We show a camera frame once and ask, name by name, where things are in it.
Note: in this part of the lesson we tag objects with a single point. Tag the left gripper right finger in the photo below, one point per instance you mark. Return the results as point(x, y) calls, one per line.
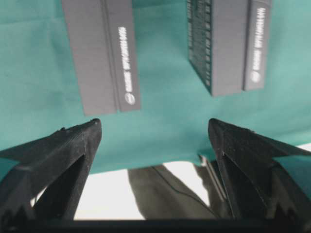
point(257, 185)

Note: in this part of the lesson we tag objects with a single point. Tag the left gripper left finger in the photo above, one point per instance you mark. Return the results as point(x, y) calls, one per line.
point(45, 177)

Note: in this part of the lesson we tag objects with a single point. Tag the black box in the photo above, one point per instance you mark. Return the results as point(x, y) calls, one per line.
point(228, 43)
point(102, 41)

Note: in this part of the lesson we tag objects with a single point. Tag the green table cloth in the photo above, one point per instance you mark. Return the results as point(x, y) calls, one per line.
point(39, 93)

